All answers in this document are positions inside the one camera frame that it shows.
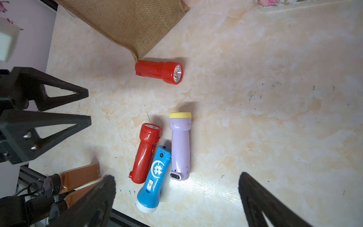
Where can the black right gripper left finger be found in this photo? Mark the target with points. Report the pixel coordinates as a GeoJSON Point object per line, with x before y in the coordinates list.
{"type": "Point", "coordinates": [93, 210]}

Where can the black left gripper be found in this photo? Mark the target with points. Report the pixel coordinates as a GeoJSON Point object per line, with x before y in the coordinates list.
{"type": "Point", "coordinates": [8, 93]}

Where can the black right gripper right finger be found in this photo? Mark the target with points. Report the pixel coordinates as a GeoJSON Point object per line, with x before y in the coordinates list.
{"type": "Point", "coordinates": [259, 203]}

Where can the blue flashlight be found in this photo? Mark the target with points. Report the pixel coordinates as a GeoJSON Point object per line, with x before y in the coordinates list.
{"type": "Point", "coordinates": [148, 197]}

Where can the red flashlight row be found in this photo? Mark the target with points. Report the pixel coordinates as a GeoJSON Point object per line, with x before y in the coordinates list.
{"type": "Point", "coordinates": [149, 137]}

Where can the purple flashlight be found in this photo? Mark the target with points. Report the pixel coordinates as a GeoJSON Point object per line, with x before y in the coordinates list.
{"type": "Point", "coordinates": [180, 124]}

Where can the red and brown tote bag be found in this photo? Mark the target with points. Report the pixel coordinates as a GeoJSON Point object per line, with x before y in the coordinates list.
{"type": "Point", "coordinates": [135, 25]}

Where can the black cap jar front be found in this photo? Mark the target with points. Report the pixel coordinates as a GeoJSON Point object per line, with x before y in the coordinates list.
{"type": "Point", "coordinates": [58, 208]}

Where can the black cap jar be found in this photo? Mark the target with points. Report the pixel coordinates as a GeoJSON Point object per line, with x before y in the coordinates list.
{"type": "Point", "coordinates": [58, 208]}
{"type": "Point", "coordinates": [71, 179]}

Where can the black cap jar rear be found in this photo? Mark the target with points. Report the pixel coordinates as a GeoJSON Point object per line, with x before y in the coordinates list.
{"type": "Point", "coordinates": [71, 179]}

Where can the floral plate with radish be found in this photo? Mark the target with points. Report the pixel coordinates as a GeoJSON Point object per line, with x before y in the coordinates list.
{"type": "Point", "coordinates": [275, 5]}

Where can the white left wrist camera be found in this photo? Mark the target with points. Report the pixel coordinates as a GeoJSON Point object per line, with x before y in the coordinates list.
{"type": "Point", "coordinates": [9, 37]}

